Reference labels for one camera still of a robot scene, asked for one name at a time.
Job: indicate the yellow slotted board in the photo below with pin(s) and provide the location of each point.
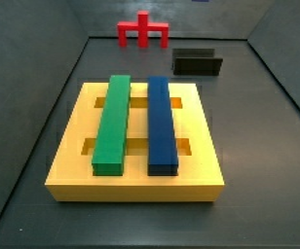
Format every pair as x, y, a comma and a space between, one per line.
72, 182

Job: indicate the blue long bar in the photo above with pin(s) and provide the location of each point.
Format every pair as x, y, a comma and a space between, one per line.
162, 163

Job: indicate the green long bar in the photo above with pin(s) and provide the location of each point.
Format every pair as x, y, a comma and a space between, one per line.
109, 151

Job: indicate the black block holder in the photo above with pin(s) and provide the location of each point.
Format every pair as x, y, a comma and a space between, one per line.
196, 62

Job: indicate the red cross-shaped block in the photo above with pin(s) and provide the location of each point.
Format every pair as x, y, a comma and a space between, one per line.
142, 27

